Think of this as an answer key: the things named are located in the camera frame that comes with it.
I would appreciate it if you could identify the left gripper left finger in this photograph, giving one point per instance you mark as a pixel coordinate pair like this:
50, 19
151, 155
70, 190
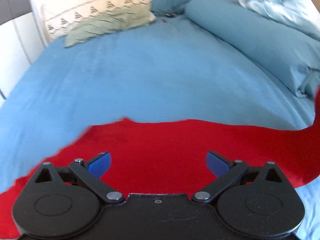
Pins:
62, 202

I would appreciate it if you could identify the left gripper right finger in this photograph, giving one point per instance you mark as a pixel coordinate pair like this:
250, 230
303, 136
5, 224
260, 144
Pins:
252, 201

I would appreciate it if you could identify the red long-sleeve shirt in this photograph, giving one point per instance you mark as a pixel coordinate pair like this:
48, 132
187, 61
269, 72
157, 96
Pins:
166, 157

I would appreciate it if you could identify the teal folded duvet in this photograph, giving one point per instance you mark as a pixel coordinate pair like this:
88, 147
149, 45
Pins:
288, 54

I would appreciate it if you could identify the blue bed sheet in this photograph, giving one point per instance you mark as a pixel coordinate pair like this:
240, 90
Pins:
156, 73

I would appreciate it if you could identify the white wardrobe with grey band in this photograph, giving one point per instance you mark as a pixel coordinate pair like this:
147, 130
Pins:
22, 41

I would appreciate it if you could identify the light blue blanket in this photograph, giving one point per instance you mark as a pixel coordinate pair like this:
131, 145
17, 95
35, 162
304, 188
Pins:
298, 14

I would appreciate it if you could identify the green pillow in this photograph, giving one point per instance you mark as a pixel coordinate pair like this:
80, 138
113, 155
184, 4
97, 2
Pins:
109, 22

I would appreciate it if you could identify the small dark hair clip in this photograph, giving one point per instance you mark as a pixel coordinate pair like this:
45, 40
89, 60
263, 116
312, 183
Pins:
167, 16

